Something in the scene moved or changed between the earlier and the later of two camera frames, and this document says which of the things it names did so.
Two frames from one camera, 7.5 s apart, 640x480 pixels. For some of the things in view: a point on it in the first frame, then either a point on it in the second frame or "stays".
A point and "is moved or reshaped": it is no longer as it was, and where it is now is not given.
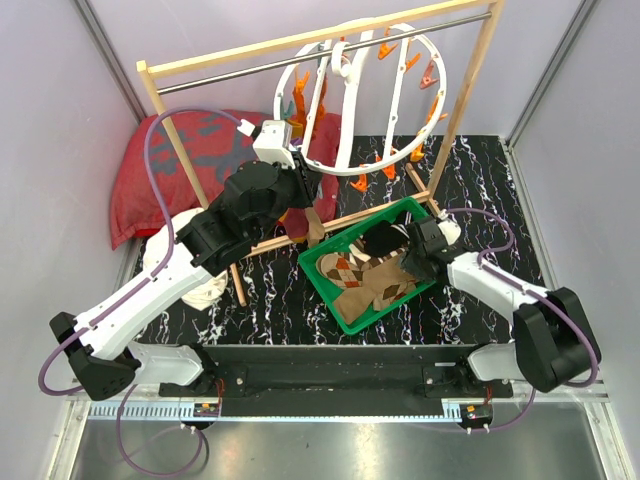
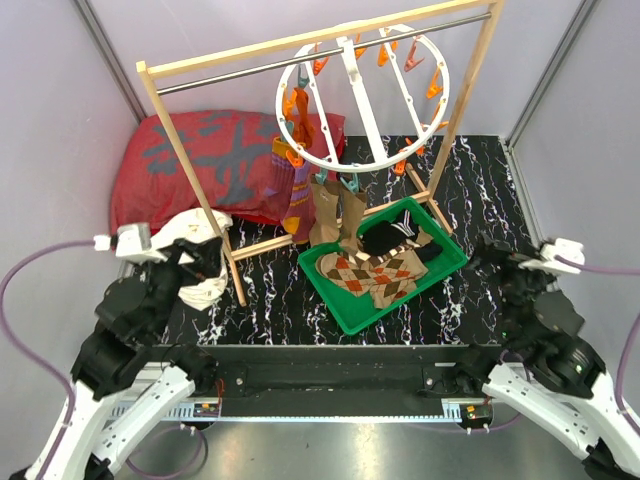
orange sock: [301, 114] -> [296, 109]
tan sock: [316, 230] is moved or reshaped
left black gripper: [305, 178] -> [207, 255]
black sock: [384, 238] stays
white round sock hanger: [346, 61] is moved or reshaped
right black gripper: [408, 263] -> [510, 262]
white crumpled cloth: [159, 245] stays
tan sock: [383, 284] -> [353, 208]
